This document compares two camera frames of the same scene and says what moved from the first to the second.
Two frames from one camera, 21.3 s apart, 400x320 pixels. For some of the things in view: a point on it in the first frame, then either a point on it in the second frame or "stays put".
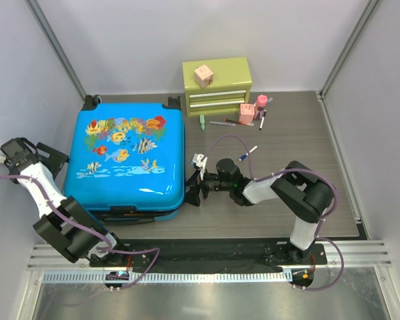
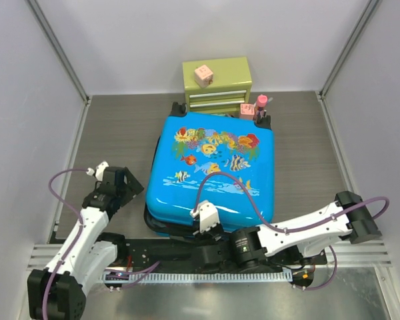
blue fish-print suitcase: (127, 161) -> (225, 159)
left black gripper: (57, 159) -> (133, 188)
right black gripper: (196, 183) -> (203, 235)
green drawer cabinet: (216, 86) stays put
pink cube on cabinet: (203, 75) stays put
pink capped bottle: (262, 102) stays put
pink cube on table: (247, 113) stays put
